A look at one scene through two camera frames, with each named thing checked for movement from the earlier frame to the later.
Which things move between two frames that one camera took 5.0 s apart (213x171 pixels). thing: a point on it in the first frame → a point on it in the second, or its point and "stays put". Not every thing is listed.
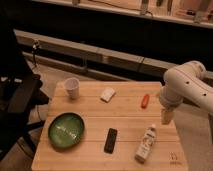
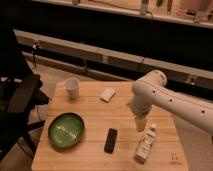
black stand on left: [20, 92] stays put
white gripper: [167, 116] → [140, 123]
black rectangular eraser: [110, 141] stays put
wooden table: [108, 126] stays put
